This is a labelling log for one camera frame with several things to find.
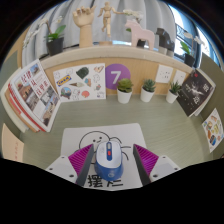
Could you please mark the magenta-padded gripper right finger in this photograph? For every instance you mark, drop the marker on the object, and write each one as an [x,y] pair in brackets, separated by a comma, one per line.
[165,165]

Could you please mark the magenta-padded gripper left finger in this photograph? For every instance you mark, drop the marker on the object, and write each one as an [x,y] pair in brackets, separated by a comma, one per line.
[61,165]

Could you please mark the blue and white computer mouse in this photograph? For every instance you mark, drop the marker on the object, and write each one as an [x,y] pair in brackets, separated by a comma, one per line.
[109,163]

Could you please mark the white mouse pad with drawing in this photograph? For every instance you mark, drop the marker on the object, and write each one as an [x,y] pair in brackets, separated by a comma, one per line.
[133,133]

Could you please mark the beige card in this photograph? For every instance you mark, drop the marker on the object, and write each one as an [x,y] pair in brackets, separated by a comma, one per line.
[11,145]

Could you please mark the food sticker sheet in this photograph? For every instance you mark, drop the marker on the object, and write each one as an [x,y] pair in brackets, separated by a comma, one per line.
[213,130]

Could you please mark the spiky succulent in white pot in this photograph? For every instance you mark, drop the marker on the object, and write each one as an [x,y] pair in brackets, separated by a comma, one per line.
[171,96]

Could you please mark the small succulent in white pot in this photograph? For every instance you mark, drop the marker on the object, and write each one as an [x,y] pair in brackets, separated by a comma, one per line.
[124,96]
[146,95]

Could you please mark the photo magazine with red edge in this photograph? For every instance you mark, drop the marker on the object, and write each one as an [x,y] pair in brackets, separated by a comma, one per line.
[35,95]

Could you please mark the white book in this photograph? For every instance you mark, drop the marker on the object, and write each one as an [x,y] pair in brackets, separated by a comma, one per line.
[11,106]

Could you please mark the white books stack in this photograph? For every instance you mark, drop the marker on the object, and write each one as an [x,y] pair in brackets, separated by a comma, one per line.
[208,100]

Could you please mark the black hardcover book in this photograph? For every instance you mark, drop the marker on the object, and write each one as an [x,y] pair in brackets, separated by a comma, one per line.
[193,91]

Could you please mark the white sheet with assorted stickers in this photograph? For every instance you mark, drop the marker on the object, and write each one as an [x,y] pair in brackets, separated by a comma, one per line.
[80,83]

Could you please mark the olive green desk partition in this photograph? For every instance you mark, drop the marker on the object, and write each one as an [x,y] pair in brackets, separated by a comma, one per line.
[8,71]
[217,80]

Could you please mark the purple round number sign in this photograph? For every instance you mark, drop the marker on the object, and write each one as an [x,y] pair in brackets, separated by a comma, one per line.
[116,75]

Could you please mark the white orchid in black pot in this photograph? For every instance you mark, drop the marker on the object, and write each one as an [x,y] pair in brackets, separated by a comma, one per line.
[189,60]
[55,46]
[141,43]

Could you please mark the black horse figurine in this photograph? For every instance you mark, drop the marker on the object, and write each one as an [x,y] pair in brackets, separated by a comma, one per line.
[164,40]

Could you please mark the pink horse figurine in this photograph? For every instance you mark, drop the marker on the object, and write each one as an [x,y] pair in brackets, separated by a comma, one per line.
[140,31]

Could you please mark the window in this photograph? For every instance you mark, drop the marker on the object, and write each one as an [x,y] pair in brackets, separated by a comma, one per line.
[186,26]

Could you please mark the wooden hand model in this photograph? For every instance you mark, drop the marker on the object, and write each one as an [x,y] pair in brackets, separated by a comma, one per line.
[85,26]

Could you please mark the grey curtain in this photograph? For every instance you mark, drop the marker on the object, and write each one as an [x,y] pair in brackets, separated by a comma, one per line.
[153,15]

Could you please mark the wooden artist mannequin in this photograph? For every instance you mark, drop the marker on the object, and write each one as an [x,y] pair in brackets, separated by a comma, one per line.
[106,20]

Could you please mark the white wall outlet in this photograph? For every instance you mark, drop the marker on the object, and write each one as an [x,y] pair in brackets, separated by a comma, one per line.
[164,74]
[179,77]

